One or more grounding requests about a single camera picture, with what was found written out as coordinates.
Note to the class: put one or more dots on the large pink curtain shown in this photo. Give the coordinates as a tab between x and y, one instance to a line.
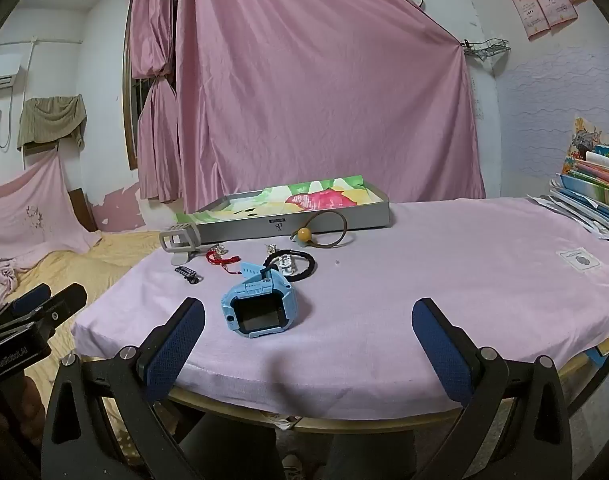
309	85

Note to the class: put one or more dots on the pink tablecloth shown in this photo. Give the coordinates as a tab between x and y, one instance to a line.
434	270

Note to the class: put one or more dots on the wooden window frame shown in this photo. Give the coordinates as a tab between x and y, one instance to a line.
129	130

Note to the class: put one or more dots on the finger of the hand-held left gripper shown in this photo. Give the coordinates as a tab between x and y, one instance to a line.
32	297
62	305

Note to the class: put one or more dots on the small silver charm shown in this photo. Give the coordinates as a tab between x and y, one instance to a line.
219	249

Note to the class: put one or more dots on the person's left hand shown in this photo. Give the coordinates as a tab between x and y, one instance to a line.
30	405

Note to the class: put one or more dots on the white air conditioner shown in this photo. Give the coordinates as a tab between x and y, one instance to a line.
2	70

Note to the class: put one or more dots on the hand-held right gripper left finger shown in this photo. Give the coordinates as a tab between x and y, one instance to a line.
177	350

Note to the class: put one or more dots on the blue smart watch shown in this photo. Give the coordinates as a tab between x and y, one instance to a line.
284	305

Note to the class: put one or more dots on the brown wooden board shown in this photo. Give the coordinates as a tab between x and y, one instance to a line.
82	210

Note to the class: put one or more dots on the yellow blanket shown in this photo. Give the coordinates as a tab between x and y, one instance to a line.
94	260

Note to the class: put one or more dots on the olive green cloth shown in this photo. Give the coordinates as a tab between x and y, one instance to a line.
49	120

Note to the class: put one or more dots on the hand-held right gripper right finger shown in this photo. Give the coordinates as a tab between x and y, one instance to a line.
442	355

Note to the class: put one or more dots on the stack of books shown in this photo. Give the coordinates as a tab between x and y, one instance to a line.
594	190

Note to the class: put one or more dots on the grey shallow tray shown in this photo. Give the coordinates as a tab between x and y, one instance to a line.
294	227

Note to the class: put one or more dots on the small silver earring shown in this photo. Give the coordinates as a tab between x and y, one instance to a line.
272	247

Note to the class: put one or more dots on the pink embroidered cloth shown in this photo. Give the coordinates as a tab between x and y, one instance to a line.
29	210

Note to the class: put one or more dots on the white shoe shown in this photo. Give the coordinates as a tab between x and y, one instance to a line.
293	467

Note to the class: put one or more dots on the colourful painted paper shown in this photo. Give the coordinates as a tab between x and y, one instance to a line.
304	197

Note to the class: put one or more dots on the tied pink curtain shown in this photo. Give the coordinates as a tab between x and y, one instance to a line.
154	110

